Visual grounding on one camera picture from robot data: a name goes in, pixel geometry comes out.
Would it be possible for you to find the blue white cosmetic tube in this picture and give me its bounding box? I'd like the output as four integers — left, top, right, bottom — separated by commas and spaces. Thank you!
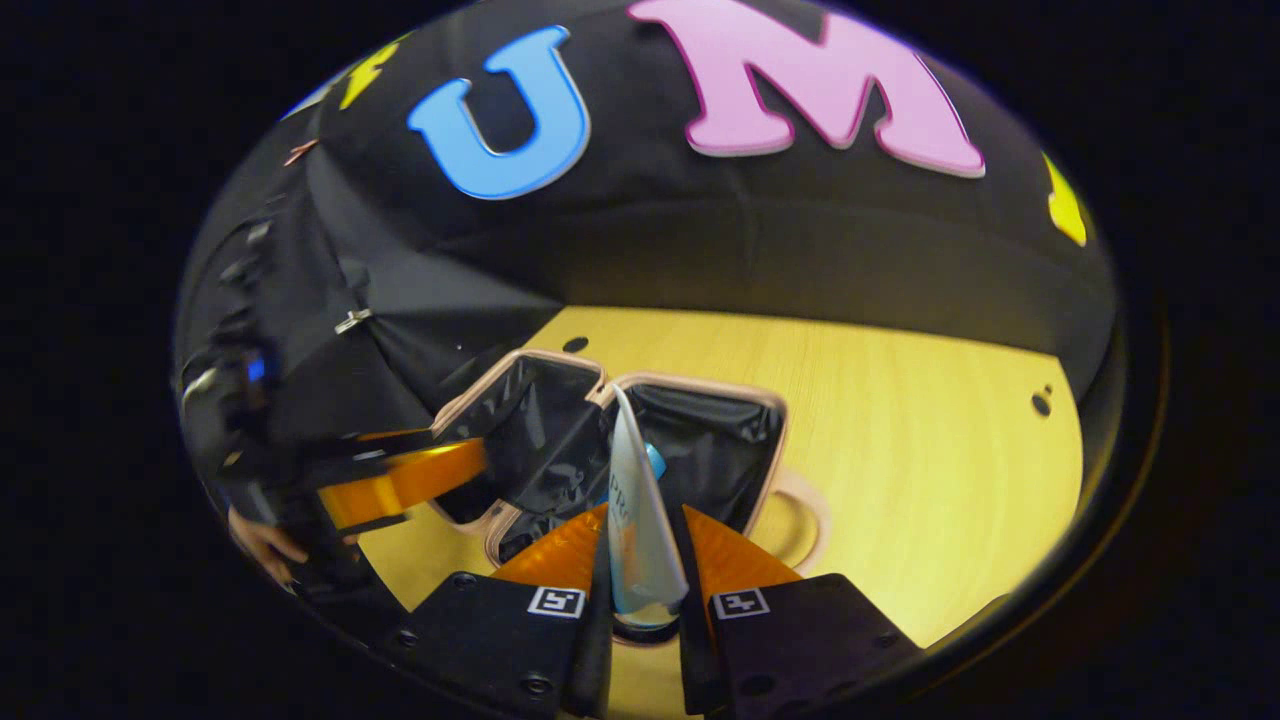
605, 385, 691, 641

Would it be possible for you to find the pink suitcase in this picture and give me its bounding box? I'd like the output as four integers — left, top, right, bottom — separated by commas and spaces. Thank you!
430, 348, 831, 578

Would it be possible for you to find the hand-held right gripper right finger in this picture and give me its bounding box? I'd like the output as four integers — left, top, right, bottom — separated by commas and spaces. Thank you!
676, 503, 923, 718

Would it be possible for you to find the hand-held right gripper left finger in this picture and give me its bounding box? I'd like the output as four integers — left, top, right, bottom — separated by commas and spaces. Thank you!
385, 503, 614, 718

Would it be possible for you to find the black backdrop cloth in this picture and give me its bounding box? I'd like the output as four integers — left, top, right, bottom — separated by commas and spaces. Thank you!
175, 0, 1119, 451

